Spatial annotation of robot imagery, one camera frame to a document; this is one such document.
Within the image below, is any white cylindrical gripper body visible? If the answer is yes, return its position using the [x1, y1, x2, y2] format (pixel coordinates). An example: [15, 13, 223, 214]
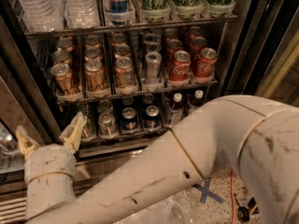
[24, 145, 76, 220]

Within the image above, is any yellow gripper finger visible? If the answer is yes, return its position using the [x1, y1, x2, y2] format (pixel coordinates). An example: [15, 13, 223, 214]
[15, 126, 40, 160]
[59, 111, 84, 153]

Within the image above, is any orange can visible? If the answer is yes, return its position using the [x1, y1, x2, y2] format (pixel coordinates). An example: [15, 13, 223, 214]
[50, 63, 79, 96]

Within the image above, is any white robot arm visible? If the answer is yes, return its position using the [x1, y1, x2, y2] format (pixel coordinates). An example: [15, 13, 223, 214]
[27, 95, 299, 224]

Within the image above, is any green can bottom left front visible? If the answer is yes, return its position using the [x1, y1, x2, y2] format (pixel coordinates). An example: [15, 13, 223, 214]
[81, 116, 94, 139]

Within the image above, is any left glass fridge door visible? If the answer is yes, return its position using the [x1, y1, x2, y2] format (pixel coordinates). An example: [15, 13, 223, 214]
[0, 77, 43, 193]

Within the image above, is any green can bottom left rear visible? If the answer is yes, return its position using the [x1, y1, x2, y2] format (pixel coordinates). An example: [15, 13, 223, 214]
[76, 103, 92, 116]

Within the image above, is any blue cola can front left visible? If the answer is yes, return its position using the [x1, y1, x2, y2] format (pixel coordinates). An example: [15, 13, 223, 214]
[121, 107, 138, 132]

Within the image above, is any blue cola can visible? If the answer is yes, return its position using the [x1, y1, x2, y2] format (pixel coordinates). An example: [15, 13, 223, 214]
[121, 107, 138, 132]
[144, 105, 161, 129]

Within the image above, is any orange can left column middle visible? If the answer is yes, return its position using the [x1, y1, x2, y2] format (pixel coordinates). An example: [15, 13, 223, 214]
[51, 50, 72, 65]

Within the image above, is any blue cola can front right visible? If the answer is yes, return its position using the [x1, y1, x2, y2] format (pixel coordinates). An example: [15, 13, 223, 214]
[144, 105, 161, 129]

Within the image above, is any slim silver can front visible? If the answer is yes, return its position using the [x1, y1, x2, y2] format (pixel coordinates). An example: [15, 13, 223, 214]
[145, 51, 162, 84]

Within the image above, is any slim silver can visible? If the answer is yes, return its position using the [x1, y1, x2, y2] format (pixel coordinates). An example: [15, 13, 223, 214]
[145, 42, 162, 53]
[145, 51, 162, 84]

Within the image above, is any slim silver can middle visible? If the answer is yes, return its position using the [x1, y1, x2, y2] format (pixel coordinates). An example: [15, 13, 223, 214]
[145, 42, 162, 53]

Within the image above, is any red cola can front left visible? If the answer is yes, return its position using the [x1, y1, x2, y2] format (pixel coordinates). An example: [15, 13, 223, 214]
[169, 50, 191, 81]

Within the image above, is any red cola can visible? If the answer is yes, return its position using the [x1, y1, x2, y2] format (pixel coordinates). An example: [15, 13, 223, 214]
[165, 39, 183, 68]
[194, 48, 217, 78]
[185, 26, 203, 44]
[189, 36, 207, 66]
[162, 28, 178, 44]
[169, 50, 191, 81]

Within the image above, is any red cola can middle left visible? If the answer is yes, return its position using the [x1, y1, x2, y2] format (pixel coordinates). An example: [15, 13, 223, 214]
[165, 39, 183, 68]

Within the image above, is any red cola can rear left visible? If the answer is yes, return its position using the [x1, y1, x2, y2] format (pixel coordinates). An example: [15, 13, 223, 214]
[162, 28, 178, 44]

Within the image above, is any red cola can front right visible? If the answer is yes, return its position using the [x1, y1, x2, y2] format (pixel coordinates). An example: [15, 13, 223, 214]
[194, 48, 217, 78]

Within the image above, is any red cola can middle right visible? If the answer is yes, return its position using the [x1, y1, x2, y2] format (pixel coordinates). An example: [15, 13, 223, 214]
[189, 36, 207, 66]

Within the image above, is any red cola can rear right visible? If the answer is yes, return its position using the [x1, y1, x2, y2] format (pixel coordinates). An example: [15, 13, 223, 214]
[185, 26, 203, 44]

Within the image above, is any white cap bottle left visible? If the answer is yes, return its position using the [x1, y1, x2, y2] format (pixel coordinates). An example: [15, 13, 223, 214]
[165, 93, 183, 126]

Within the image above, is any white cap bottle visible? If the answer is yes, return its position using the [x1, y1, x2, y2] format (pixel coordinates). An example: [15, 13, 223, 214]
[188, 90, 204, 114]
[165, 93, 183, 126]

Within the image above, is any clear plastic bag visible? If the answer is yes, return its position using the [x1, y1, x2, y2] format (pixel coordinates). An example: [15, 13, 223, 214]
[114, 188, 199, 224]

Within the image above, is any white cap bottle right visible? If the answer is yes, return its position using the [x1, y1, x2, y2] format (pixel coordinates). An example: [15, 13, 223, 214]
[188, 90, 204, 114]

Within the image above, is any clear water bottle left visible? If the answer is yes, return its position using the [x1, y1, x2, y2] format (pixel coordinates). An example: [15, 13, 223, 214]
[19, 0, 64, 33]

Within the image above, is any clear water bottle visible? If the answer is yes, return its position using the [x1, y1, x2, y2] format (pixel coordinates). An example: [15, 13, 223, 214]
[19, 0, 64, 33]
[64, 0, 100, 29]

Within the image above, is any clear water bottle right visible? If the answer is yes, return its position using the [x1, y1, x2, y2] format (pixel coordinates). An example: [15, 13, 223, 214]
[64, 0, 100, 29]

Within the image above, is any blue tape cross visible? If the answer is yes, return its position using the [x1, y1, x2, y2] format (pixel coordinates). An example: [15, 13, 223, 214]
[193, 178, 223, 204]

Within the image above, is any middle wire shelf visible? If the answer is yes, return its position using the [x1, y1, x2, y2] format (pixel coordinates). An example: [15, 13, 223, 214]
[55, 77, 219, 106]

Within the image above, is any wire shelf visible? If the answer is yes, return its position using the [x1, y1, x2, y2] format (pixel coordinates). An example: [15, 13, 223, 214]
[55, 77, 219, 106]
[24, 15, 238, 39]

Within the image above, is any orange cable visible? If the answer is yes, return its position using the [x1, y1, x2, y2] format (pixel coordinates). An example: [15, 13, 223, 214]
[229, 169, 237, 224]

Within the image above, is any yellow black cart frame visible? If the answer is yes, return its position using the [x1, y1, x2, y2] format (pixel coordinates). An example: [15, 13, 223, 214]
[237, 198, 259, 222]

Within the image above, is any top wire shelf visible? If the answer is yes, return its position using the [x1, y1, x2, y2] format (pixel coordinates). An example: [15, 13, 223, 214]
[24, 15, 238, 39]

